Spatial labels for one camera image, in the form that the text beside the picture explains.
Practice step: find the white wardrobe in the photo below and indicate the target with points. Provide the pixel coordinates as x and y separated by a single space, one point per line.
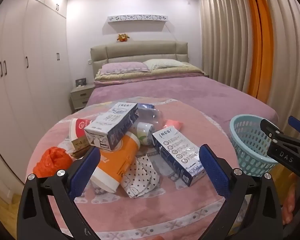
40 55

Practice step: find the white plastic drink bottle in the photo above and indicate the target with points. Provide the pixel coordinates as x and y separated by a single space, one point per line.
140 132

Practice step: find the red white paper cup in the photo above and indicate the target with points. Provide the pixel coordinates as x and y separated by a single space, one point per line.
80 126

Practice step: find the orange curtain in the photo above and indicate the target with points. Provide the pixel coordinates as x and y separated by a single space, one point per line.
260 55

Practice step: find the beige padded headboard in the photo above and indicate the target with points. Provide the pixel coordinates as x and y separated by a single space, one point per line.
140 51

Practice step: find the pink packet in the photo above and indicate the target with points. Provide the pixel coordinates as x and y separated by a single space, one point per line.
172 124

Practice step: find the person's right hand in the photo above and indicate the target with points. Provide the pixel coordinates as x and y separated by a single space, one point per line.
290 205

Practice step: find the light blue plastic basket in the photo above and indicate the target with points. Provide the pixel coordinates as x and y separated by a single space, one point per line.
247 150

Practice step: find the beige curtain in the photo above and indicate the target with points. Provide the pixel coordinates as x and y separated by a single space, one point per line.
222 42
290 67

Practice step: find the white blue milk carton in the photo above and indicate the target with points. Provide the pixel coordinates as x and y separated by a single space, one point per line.
175 152
110 125

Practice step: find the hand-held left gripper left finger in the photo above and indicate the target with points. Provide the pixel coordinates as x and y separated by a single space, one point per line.
85 170

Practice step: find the purple bedspread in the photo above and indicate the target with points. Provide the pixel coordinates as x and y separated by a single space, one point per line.
190 90

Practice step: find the polka dot white wrapper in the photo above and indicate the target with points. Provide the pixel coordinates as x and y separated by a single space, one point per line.
142 172

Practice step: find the cream pillow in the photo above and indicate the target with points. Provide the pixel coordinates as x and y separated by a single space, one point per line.
165 63

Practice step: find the brown cardboard box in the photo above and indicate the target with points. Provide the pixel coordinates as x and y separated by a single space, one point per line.
79 145

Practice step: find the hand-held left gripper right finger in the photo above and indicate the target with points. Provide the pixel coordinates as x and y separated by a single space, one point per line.
215 170

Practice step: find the white wall shelf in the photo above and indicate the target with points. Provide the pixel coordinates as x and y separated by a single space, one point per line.
137 18

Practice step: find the clear plastic bottle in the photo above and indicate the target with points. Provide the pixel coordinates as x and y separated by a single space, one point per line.
150 116

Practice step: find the orange plastic bag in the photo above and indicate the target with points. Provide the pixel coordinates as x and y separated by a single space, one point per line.
52 160

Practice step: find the orange plush toy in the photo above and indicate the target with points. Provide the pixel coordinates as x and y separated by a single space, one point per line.
122 37

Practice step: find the small picture frame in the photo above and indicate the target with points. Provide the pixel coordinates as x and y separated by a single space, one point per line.
80 82

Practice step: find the orange paper cup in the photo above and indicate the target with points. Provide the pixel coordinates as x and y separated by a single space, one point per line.
115 162

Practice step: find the purple pillow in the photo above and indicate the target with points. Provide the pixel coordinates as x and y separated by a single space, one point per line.
122 68

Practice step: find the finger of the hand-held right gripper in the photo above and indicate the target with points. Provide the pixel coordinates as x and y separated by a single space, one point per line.
285 152
298 126

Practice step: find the beige nightstand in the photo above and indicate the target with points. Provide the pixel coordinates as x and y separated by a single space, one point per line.
80 97

